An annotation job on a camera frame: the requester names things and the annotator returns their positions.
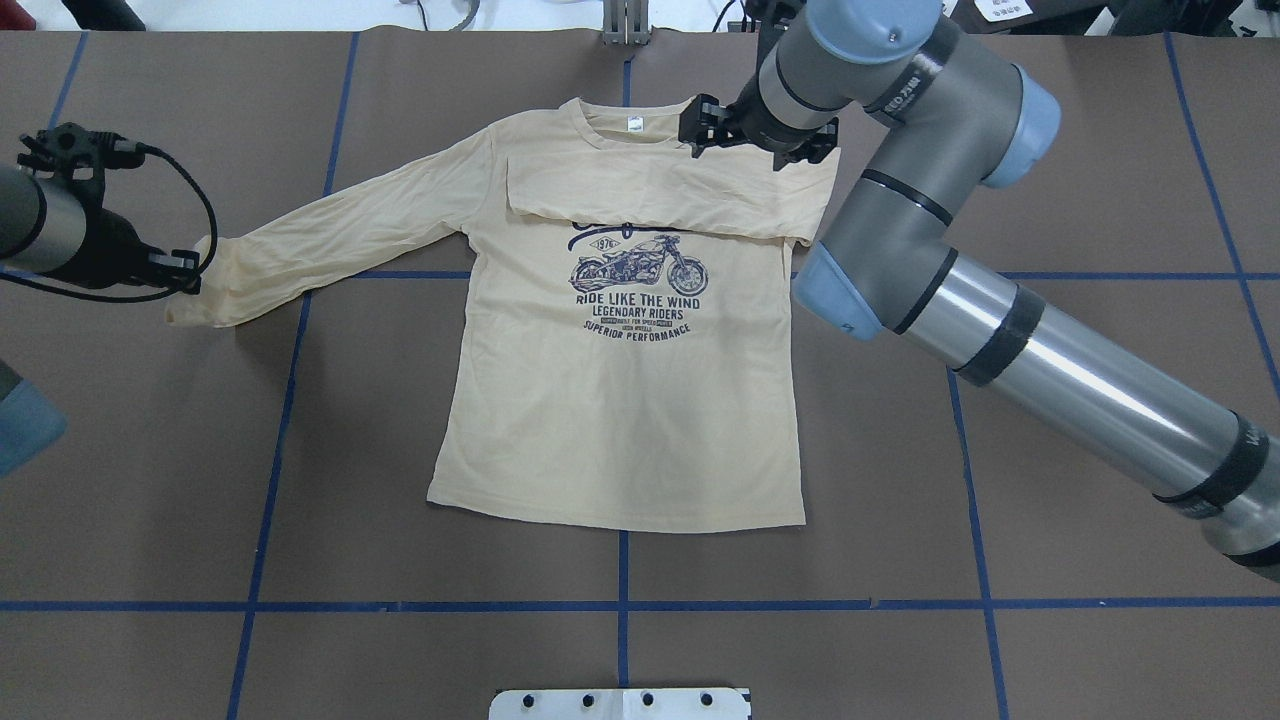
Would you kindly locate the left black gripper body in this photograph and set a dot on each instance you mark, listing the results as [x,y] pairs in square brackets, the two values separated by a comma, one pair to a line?
[108,250]

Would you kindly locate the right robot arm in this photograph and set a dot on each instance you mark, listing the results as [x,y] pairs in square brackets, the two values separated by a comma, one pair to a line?
[993,184]

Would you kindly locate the white camera mast pedestal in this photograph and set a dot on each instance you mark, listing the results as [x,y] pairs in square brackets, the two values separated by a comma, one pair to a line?
[623,703]

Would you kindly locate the aluminium frame post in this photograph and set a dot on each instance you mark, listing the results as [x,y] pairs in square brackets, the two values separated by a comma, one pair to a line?
[626,22]

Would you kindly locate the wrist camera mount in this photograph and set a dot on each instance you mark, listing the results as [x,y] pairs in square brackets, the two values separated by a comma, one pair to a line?
[705,124]
[77,158]

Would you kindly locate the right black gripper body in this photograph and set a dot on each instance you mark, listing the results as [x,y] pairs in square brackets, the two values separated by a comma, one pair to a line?
[757,133]

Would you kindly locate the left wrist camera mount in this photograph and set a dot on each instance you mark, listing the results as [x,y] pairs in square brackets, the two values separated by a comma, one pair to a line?
[77,158]

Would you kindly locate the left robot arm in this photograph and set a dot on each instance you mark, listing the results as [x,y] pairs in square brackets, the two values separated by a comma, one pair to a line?
[50,231]

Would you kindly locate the beige long-sleeve printed shirt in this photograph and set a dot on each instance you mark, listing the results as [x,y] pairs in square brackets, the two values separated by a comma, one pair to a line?
[626,356]

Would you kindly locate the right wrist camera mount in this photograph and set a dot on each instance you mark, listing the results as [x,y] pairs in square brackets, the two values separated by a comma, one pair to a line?
[705,124]

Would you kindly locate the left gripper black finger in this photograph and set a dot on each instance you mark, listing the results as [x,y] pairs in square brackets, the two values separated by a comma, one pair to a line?
[179,271]

